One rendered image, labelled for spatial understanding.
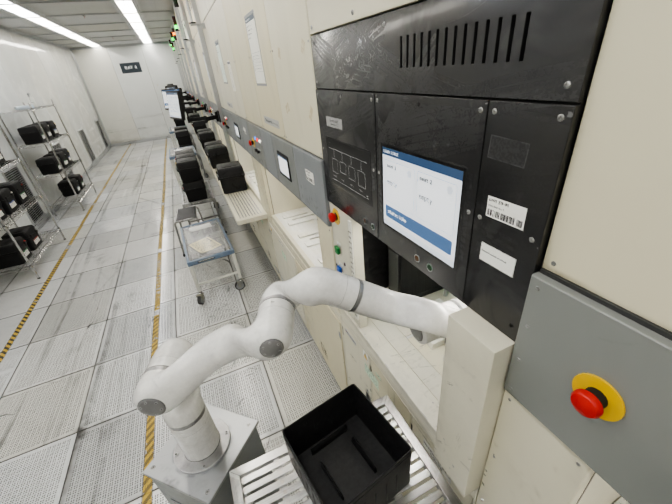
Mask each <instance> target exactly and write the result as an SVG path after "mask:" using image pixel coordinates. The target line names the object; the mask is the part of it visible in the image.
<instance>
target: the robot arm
mask: <svg viewBox="0 0 672 504"><path fill-rule="evenodd" d="M300 304H302V305H305V306H318V305H329V306H332V307H336V308H339V309H342V310H345V311H349V312H352V313H355V314H358V315H362V316H365V317H369V318H372V319H376V320H379V321H383V322H387V323H391V324H395V325H398V326H402V327H406V328H410V331H411V333H412V335H413V337H414V338H415V339H416V340H417V341H418V342H419V343H420V344H427V343H429V342H432V341H434V340H436V339H439V338H446V336H447V326H448V317H449V314H452V313H454V312H456V311H459V310H461V309H463V308H466V307H468V306H466V305H465V304H464V303H462V302H461V301H460V300H459V299H457V298H454V299H451V300H449V301H446V302H444V303H438V302H435V301H432V300H429V299H425V298H422V297H418V296H413V295H409V294H404V293H400V292H396V291H393V290H390V289H387V288H384V287H382V286H379V285H376V284H373V283H370V282H367V281H364V280H361V279H358V278H356V277H353V276H350V275H347V274H344V273H341V272H338V271H335V270H332V269H329V268H325V267H311V268H308V269H306V270H304V271H302V272H300V273H299V274H297V275H296V276H294V277H293V278H291V279H289V280H286V281H277V282H274V283H272V284H271V285H270V286H269V287H268V288H267V289H266V290H265V292H264V293H263V295H262V297H261V300H260V304H259V309H258V313H257V318H256V320H255V321H254V322H253V323H252V324H251V325H250V326H249V327H247V328H244V327H242V326H240V325H238V324H228V325H225V326H222V327H220V328H219V329H217V330H215V331H213V332H211V333H210V334H208V335H206V336H205V337H203V338H202V339H200V340H199V341H198V342H196V343H195V344H194V345H192V344H191V343H190V342H189V341H188V340H186V339H183V338H171V339H168V340H166V341H165V342H163V343H162V344H161V345H160V346H159V347H158V349H157V350H156V352H155V353H154V355H153V357H152V358H151V360H150V362H149V364H148V366H147V368H146V369H145V371H144V373H143V375H142V377H141V379H140V381H139V382H138V384H137V387H136V389H135V392H134V404H135V406H136V408H137V409H138V410H139V411H140V412H141V413H143V414H145V415H149V416H159V415H162V416H163V419H164V421H165V423H166V424H167V426H168V428H169V430H170V431H171V433H172V435H173V436H174V438H175V440H176V442H177V444H176V446H175V449H174V454H173V456H174V463H175V465H176V467H177V468H178V469H179V471H181V472H182V473H184V474H188V475H195V474H200V473H203V472H205V471H207V470H209V469H211V468H212V467H214V466H215V465H216V464H217V463H218V462H219V461H220V460H221V459H222V458H223V456H224V455H225V453H226V451H227V450H228V447H229V444H230V440H231V434H230V430H229V427H228V425H227V424H226V423H225V422H224V421H223V420H220V419H217V418H212V417H211V415H210V412H209V410H208V408H207V406H206V404H205V402H204V399H203V397H202V395H201V391H200V385H201V384H202V383H203V382H204V381H205V380H206V379H207V378H208V377H209V376H210V375H211V374H213V373H214V372H215V371H216V370H218V369H219V368H221V367H223V366H225V365H227V364H229V363H231V362H233V361H235V360H237V359H239V358H242V357H247V356H248V357H254V358H257V359H259V360H263V361H268V360H272V359H275V358H277V357H279V356H280V355H282V354H283V353H284V352H285V351H286V350H287V349H288V347H289V346H290V344H291V341H292V336H293V328H294V314H295V309H296V308H297V306H299V305H300Z"/></svg>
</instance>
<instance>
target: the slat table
mask: <svg viewBox="0 0 672 504"><path fill-rule="evenodd" d="M372 403H373V405H374V406H375V407H376V408H377V409H378V410H379V411H380V412H381V414H382V415H383V416H384V417H385V418H386V419H387V420H388V421H389V422H390V424H391V425H392V426H393V427H395V426H397V429H396V430H397V431H398V433H399V434H402V437H403V438H404V439H405V440H406V441H407V443H408V444H409V445H410V446H411V450H412V451H413V452H412V455H411V461H413V460H415V459H416V458H417V459H418V460H419V461H418V462H416V463H414V464H413V465H411V470H410V474H412V473H414V472H416V471H417V470H419V469H421V468H422V467H423V468H424V469H425V470H424V471H422V472H420V473H419V474H417V475H415V476H414V477H412V478H410V482H409V483H408V484H407V485H406V486H405V487H404V488H403V489H402V490H401V491H400V492H399V493H397V494H396V495H395V496H394V497H393V498H395V500H396V501H395V502H393V503H392V504H408V503H410V502H411V501H413V500H414V499H416V498H418V497H419V496H421V495H422V494H424V493H426V492H427V491H429V490H430V489H432V488H434V487H435V486H436V488H437V489H438V490H436V491H434V492H433V493H431V494H430V495H428V496H427V497H425V498H423V499H422V500H420V501H419V502H417V503H415V504H432V503H433V502H435V501H436V500H438V499H440V498H441V497H443V498H444V501H442V502H441V503H439V504H462V502H461V501H460V499H459V498H458V496H457V495H456V493H455V492H454V491H453V489H452V488H451V486H450V485H449V483H448V482H447V480H446V479H445V478H444V476H443V475H442V473H441V472H440V470H439V469H438V467H437V466H436V465H435V463H434V462H433V460H432V459H431V457H430V456H429V454H428V453H427V452H426V450H425V449H424V447H423V446H422V444H421V443H420V441H419V440H418V439H417V437H416V436H415V434H414V433H413V431H412V430H411V428H410V427H409V425H408V424H407V423H406V421H405V420H404V418H403V417H402V415H401V414H400V412H399V411H398V410H397V408H396V407H395V405H394V404H393V402H392V401H391V399H390V398H389V397H388V395H385V396H383V397H381V398H379V399H377V400H375V401H373V402H372ZM391 419H392V420H393V421H392V422H391ZM289 461H291V460H290V457H289V454H288V450H287V447H286V444H284V445H282V446H280V447H278V448H276V449H274V450H272V451H270V452H268V453H266V454H264V455H262V456H260V457H258V458H256V459H254V460H252V461H250V462H248V463H245V464H243V465H241V466H239V467H237V468H235V469H233V470H231V471H229V475H230V482H231V489H232V495H233V502H234V504H255V503H254V501H255V500H257V499H259V498H261V497H263V496H265V495H267V494H268V493H270V492H272V491H274V490H276V489H278V488H280V487H281V490H280V491H278V492H277V493H275V494H273V495H271V496H269V497H267V498H265V499H263V500H261V501H260V502H258V503H256V504H271V503H273V502H275V501H277V500H279V499H281V498H284V500H283V501H282V502H280V503H278V504H294V503H295V502H297V501H299V500H301V499H303V498H305V497H306V496H308V494H307V492H306V490H305V489H304V490H302V491H300V492H298V493H296V494H294V495H293V496H291V497H290V493H292V492H294V491H296V490H297V489H299V488H301V487H303V484H302V482H301V481H300V480H299V481H297V482H295V483H293V484H292V485H290V486H287V483H289V482H291V481H293V480H295V479H297V478H299V477H298V475H297V473H296V472H294V473H292V474H290V475H288V476H286V477H285V476H284V474H286V473H288V472H290V471H292V470H294V467H293V466H292V464H289V465H287V466H285V467H283V468H282V466H281V465H283V464H285V463H287V462H289ZM274 469H276V471H275V472H273V473H271V474H269V475H267V476H265V477H263V478H261V479H260V480H258V481H256V482H254V483H252V484H250V485H248V486H246V483H248V482H250V481H252V480H254V479H256V478H258V477H260V476H262V475H264V474H266V473H268V472H270V471H272V470H274ZM427 477H430V478H431V480H429V481H428V482H426V483H424V484H423V485H421V486H420V487H418V488H416V489H415V490H413V491H411V492H410V493H408V494H407V495H405V496H403V495H402V493H403V492H404V491H406V490H408V489H409V488H411V487H413V486H414V485H416V484H418V483H419V482H421V481H423V480H424V479H426V478H427ZM276 478H278V481H276V482H274V483H272V484H271V485H269V486H267V487H265V488H263V489H261V490H259V491H257V492H255V493H253V494H251V495H250V492H251V491H253V490H255V489H257V488H259V487H261V486H263V485H265V484H266V483H268V482H270V481H272V480H274V479H276ZM393 498H392V499H393Z"/></svg>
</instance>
